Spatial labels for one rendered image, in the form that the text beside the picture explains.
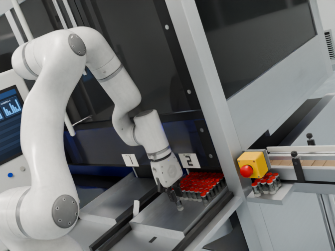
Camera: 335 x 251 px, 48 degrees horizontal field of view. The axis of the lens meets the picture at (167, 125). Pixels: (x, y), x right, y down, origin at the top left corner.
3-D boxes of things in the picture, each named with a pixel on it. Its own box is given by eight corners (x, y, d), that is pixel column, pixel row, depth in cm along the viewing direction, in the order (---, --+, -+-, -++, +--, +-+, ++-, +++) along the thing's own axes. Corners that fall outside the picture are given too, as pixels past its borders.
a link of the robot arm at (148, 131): (139, 155, 129) (161, 152, 124) (125, 119, 125) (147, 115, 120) (151, 144, 135) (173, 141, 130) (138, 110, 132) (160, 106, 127)
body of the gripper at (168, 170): (157, 160, 124) (169, 189, 127) (176, 146, 131) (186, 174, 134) (142, 160, 129) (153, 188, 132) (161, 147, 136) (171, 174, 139)
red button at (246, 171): (246, 173, 124) (243, 162, 123) (256, 173, 121) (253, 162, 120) (240, 179, 122) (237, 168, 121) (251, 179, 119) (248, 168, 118)
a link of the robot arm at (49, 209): (41, 237, 92) (87, 239, 83) (-5, 239, 83) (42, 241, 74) (56, 51, 105) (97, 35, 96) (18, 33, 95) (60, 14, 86)
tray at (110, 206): (134, 177, 181) (132, 171, 180) (173, 180, 163) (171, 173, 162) (80, 218, 158) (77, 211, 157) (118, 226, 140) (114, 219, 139)
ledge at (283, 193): (265, 181, 138) (264, 176, 138) (299, 183, 129) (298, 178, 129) (248, 201, 129) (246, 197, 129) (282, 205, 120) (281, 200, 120)
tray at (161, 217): (187, 181, 157) (185, 173, 156) (240, 184, 139) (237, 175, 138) (132, 229, 135) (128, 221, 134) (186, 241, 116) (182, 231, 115)
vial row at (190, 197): (177, 196, 146) (173, 186, 145) (214, 199, 134) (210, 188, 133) (174, 199, 145) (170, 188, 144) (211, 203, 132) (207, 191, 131)
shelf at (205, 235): (129, 181, 185) (128, 177, 184) (253, 189, 136) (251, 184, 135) (48, 241, 153) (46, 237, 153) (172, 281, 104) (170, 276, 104)
